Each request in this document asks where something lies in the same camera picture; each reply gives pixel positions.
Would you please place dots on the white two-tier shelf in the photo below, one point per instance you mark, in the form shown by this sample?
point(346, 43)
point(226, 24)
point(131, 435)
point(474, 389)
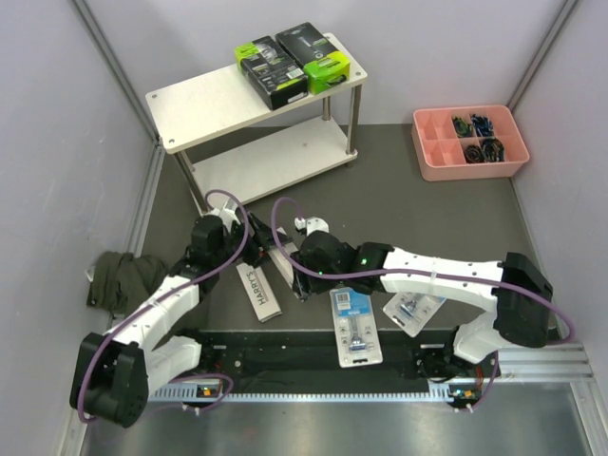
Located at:
point(203, 108)

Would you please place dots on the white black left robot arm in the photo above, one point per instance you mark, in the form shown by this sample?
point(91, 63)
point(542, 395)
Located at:
point(117, 371)

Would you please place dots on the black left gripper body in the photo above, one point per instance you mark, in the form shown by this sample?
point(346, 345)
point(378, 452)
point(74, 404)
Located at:
point(253, 253)

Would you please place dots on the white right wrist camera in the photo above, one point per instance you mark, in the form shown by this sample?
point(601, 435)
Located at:
point(306, 226)

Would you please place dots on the dark green cloth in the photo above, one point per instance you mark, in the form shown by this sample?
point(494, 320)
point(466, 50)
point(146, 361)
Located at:
point(121, 282)

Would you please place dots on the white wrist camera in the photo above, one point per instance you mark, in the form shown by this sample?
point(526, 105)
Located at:
point(229, 214)
point(306, 226)

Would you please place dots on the pink divided organizer bin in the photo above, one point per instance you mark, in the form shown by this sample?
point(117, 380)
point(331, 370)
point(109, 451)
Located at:
point(468, 143)

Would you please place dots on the black green Gillette razor box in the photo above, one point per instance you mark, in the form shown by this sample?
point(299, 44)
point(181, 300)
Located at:
point(323, 63)

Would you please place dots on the blue tilted razor blister pack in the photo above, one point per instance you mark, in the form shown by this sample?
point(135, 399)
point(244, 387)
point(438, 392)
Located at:
point(411, 312)

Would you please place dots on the black green exfoliating razor box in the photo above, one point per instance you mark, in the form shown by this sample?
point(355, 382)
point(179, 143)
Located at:
point(272, 72)

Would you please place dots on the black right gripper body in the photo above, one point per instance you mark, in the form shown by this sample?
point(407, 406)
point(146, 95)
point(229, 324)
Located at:
point(313, 283)

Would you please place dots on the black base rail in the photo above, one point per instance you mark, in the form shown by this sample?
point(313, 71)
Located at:
point(245, 354)

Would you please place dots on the white Harry's razor box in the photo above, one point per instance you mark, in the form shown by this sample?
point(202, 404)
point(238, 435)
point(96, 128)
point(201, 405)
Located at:
point(259, 291)

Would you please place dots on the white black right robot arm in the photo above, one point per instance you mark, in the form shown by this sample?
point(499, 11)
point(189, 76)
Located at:
point(512, 294)

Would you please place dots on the white H razor box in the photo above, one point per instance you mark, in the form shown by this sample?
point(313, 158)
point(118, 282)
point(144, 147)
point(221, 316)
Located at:
point(283, 265)

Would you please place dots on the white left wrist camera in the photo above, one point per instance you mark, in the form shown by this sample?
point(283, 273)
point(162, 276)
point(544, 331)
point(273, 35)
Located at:
point(229, 214)

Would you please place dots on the blue Gillette razor blister pack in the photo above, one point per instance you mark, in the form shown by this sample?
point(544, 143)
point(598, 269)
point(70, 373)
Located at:
point(355, 331)

